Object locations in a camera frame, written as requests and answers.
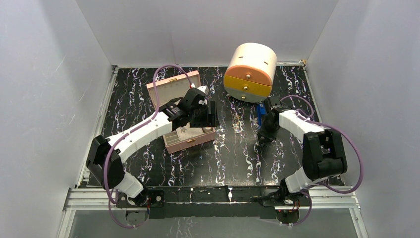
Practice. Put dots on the blue stapler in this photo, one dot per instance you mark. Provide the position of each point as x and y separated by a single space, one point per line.
260 113

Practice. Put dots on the pink jewelry box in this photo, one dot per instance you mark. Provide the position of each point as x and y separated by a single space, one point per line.
165 95

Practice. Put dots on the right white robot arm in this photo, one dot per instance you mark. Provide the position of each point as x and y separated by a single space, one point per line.
323 151

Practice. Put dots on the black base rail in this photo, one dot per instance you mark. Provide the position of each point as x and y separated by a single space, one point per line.
224 201

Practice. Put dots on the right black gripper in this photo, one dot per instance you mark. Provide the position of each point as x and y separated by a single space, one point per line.
269 137

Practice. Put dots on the round three-drawer organizer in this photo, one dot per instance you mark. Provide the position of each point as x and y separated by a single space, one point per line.
250 74

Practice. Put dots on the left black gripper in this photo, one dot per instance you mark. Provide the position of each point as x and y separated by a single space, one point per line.
210 120

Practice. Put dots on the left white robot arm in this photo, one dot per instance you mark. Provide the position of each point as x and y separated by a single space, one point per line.
107 155

